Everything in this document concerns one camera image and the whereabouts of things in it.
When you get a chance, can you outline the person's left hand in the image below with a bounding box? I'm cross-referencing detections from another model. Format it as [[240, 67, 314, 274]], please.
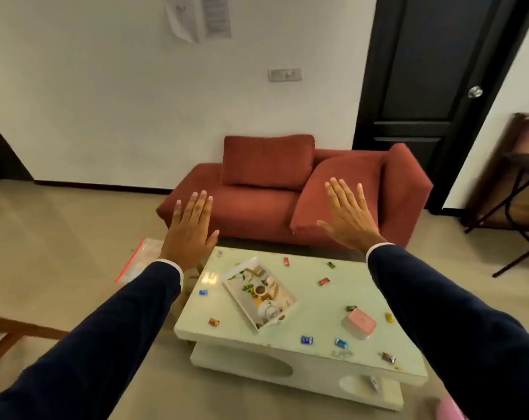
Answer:
[[158, 190, 221, 272]]

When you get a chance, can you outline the person's right hand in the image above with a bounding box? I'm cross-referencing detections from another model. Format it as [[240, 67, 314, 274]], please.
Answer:
[[316, 177, 387, 257]]

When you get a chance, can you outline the clear zip bag red seal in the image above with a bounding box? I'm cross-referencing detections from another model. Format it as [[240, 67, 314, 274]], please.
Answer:
[[115, 237, 165, 286]]

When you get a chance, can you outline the white printed tray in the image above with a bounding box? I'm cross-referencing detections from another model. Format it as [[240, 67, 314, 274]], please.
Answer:
[[221, 257, 298, 332]]

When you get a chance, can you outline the pink lidded clear container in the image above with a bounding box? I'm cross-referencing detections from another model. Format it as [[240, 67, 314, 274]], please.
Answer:
[[342, 308, 377, 342]]

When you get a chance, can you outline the person's left forearm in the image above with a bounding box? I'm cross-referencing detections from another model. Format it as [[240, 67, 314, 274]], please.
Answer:
[[0, 259, 186, 420]]

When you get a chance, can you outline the person's right forearm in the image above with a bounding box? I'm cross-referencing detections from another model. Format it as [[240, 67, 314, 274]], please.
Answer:
[[365, 242, 529, 420]]

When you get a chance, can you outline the white coffee table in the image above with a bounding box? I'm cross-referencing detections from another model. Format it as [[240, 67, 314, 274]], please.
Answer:
[[173, 246, 429, 412]]

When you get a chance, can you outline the red sofa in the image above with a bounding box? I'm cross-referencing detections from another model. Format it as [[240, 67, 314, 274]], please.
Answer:
[[155, 135, 435, 250]]

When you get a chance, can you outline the wide red cushion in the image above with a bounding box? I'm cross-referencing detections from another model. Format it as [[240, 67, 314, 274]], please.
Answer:
[[220, 134, 316, 191]]

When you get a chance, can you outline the black door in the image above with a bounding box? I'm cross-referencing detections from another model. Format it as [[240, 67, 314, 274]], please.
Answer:
[[352, 0, 529, 215]]

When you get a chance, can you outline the black metal folding table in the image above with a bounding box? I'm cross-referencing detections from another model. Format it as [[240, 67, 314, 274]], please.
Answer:
[[463, 152, 529, 278]]

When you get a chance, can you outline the pink plastic bin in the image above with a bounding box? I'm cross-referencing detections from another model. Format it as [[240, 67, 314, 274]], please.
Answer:
[[435, 395, 468, 420]]

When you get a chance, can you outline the curled white paper sheet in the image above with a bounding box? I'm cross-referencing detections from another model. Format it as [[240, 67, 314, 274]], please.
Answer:
[[162, 0, 204, 44]]

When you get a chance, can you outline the printed white paper sheet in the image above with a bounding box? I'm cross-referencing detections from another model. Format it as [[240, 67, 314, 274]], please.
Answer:
[[201, 0, 232, 39]]

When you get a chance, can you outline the brown wooden furniture frame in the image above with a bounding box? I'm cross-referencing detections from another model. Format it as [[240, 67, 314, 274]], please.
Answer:
[[0, 313, 69, 372]]

